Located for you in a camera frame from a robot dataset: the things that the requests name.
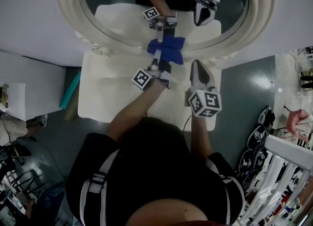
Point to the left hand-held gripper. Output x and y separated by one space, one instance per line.
141 79

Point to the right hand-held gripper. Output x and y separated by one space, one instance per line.
210 100

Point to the blue cloth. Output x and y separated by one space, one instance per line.
171 57

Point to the ornate white oval mirror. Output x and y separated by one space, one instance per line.
259 24

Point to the person's right forearm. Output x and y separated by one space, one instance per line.
200 137

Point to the person's left forearm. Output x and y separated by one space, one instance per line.
132 112

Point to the white table top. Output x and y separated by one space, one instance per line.
117 97

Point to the heap of black devices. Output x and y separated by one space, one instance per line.
256 134

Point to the teal foam roll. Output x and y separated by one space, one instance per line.
69 93

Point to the person's black shirt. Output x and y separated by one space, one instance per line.
151 161

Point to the pink upholstered chair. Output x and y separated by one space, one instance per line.
296 118

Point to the white slatted rack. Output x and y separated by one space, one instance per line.
281 144

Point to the olive green foam roll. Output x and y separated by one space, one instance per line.
71 113

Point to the person's face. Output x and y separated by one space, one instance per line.
168 214

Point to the small white desk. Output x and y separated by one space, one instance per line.
17 102

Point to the yellow-green packet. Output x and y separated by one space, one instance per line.
4 95

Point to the black bag with green stripe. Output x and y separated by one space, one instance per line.
17 150

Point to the black metal chair frame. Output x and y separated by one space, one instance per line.
22 183

